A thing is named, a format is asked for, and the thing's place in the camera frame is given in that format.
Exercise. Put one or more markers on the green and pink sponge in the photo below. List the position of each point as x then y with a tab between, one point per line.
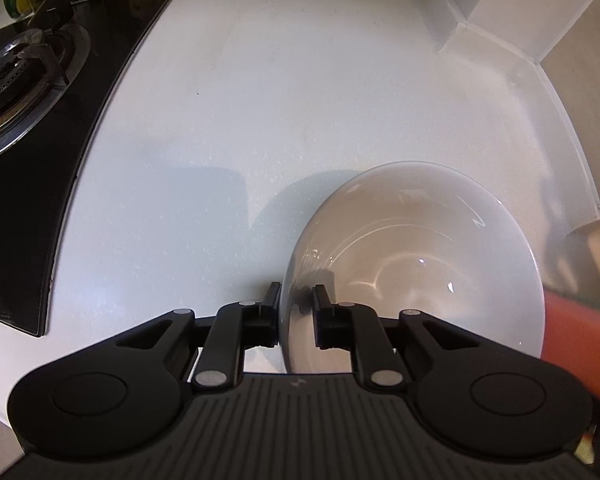
587	345

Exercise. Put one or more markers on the white ceramic bowl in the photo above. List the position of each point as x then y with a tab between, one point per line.
410	240

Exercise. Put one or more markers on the black burner grate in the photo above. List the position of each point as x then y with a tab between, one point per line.
20	80

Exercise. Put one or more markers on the black glass gas stove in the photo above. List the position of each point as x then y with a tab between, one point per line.
40	185

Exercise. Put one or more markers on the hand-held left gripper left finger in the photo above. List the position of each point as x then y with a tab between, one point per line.
272	310

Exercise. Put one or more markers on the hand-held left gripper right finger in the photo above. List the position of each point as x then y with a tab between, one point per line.
321	312

